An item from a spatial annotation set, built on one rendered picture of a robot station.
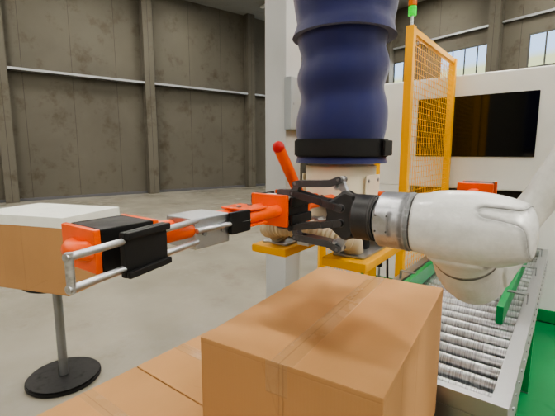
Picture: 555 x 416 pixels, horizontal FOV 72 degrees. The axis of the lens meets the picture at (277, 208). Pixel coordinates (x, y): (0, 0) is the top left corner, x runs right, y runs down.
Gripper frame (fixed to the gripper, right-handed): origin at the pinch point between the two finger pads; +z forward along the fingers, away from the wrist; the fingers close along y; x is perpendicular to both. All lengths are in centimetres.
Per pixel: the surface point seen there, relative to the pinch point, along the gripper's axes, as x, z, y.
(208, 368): -5.5, 14.4, 35.6
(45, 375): 31, 191, 120
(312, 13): 15.4, 1.8, -39.7
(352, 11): 16.9, -6.6, -39.0
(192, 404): 15, 44, 69
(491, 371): 92, -31, 69
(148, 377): 16, 68, 69
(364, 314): 25.9, -7.8, 28.8
